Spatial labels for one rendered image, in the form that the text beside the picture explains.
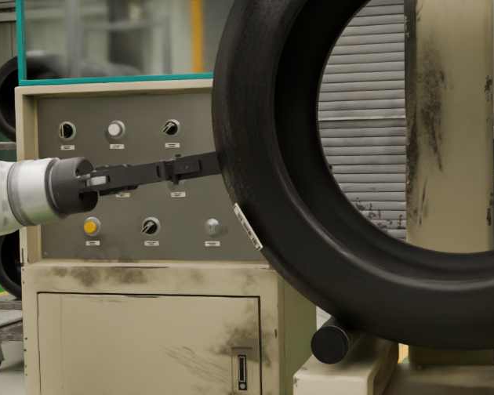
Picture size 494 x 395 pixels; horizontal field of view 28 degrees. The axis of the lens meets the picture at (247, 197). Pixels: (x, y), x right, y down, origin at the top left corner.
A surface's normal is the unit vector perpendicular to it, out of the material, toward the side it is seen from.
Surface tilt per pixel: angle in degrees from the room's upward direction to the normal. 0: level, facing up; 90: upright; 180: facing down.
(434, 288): 101
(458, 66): 90
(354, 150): 90
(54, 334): 90
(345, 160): 90
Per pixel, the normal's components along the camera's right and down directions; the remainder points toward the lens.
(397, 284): -0.29, 0.23
